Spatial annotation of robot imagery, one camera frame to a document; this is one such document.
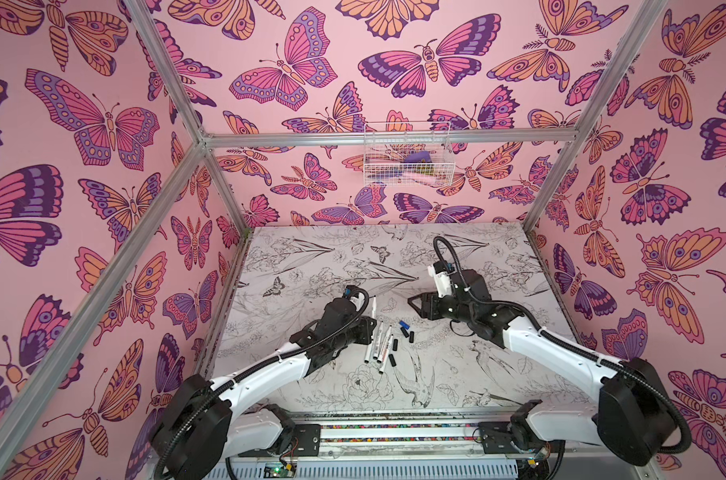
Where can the white wire basket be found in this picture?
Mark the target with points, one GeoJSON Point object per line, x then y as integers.
{"type": "Point", "coordinates": [427, 164]}

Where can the aluminium frame left beam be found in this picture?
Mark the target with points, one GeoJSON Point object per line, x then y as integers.
{"type": "Point", "coordinates": [23, 414]}

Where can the green circuit board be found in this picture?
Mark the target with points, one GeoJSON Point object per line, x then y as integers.
{"type": "Point", "coordinates": [279, 471]}

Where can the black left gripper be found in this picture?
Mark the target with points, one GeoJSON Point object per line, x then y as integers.
{"type": "Point", "coordinates": [365, 333]}

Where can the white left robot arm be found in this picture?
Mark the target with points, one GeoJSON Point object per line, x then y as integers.
{"type": "Point", "coordinates": [209, 420]}

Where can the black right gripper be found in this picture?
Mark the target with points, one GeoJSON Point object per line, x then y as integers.
{"type": "Point", "coordinates": [433, 306]}

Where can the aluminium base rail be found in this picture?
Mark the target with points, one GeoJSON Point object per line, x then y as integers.
{"type": "Point", "coordinates": [404, 446]}

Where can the aluminium frame post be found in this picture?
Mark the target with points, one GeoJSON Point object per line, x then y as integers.
{"type": "Point", "coordinates": [146, 28]}
{"type": "Point", "coordinates": [627, 49]}

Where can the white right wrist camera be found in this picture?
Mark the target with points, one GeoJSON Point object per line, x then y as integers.
{"type": "Point", "coordinates": [441, 273]}

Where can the aluminium frame crossbar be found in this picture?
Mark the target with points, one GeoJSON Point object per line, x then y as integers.
{"type": "Point", "coordinates": [405, 137]}

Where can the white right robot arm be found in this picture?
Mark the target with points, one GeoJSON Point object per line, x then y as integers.
{"type": "Point", "coordinates": [629, 412]}

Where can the aluminium frame right post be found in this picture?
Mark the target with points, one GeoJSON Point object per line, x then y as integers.
{"type": "Point", "coordinates": [627, 49]}

